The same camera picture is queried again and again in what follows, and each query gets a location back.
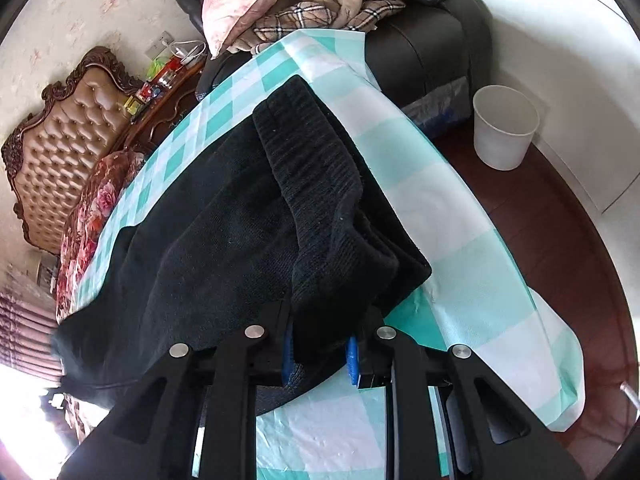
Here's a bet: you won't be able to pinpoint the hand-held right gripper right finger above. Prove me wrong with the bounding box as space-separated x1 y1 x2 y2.
346 309 587 480

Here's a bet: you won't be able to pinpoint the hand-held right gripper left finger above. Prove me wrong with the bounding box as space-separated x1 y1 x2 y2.
57 304 297 480

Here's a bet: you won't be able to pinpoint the black pants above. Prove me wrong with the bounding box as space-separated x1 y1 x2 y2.
50 74 433 416

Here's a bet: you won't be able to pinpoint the teal white checked tablecloth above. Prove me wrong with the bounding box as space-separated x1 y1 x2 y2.
75 29 587 480

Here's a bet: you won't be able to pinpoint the red floral bedding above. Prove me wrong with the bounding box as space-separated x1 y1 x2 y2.
54 150 147 323

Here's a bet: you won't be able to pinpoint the striped curtain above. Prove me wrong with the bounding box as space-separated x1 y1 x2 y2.
0 280 67 392

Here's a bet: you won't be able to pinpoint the blue plastic bag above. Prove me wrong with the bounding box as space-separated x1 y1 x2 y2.
402 77 474 139

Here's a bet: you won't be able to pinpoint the dark wooden nightstand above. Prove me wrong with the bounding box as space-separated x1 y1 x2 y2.
119 55 209 155

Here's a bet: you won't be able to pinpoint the white waste bin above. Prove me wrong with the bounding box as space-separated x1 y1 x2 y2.
472 85 541 171

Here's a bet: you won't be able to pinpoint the tufted wooden headboard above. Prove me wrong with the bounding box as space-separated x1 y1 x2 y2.
0 46 152 257

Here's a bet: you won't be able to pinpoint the black leather armchair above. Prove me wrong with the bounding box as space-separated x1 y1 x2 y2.
172 0 493 137

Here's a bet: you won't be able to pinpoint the white wardrobe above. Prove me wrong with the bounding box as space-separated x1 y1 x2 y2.
462 0 640 217

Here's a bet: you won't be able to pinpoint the large pink pillow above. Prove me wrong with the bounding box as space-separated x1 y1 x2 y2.
201 0 321 59

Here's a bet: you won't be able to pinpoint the brown plaid blanket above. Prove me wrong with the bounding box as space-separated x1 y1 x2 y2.
231 0 437 55

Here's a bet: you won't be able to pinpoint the wall socket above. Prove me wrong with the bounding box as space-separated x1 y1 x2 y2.
145 32 177 59

